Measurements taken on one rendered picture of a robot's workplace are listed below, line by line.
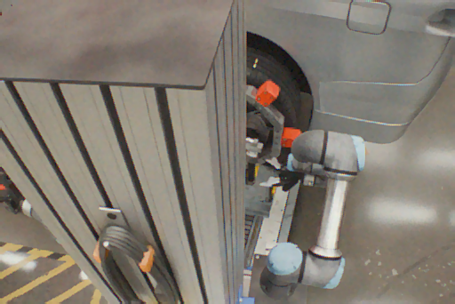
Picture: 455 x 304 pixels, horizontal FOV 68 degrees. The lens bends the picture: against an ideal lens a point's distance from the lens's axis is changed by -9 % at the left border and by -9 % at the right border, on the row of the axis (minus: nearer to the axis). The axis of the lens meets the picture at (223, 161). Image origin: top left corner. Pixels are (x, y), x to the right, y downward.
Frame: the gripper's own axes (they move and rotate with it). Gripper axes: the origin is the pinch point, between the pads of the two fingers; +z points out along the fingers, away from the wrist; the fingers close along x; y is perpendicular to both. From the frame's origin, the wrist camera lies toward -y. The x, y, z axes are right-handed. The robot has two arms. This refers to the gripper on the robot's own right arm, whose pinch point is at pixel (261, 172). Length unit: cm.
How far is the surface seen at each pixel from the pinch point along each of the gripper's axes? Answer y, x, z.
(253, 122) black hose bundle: 21.3, -10.6, 6.4
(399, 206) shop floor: -82, -58, -97
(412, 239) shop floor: -82, -31, -106
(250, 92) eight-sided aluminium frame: 29.4, -21.1, 10.2
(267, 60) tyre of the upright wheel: 33, -45, 6
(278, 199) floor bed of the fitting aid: -74, -41, -8
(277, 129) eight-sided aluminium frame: 10.5, -19.8, -4.0
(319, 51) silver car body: 44, -41, -19
